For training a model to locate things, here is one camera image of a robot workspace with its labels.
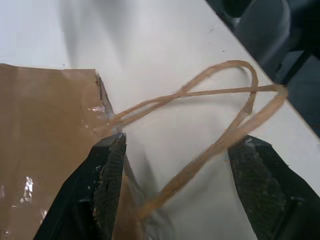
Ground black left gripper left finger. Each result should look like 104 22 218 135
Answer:
33 132 127 240

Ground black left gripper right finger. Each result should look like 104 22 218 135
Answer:
227 135 320 240

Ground brown paper bag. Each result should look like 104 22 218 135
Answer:
0 59 288 240

